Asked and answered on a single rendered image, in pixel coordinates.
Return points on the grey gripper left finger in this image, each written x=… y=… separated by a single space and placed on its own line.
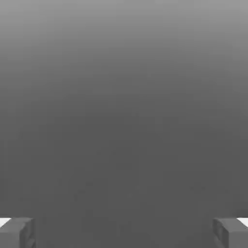
x=15 y=232

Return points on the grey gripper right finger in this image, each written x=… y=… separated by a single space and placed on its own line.
x=232 y=233

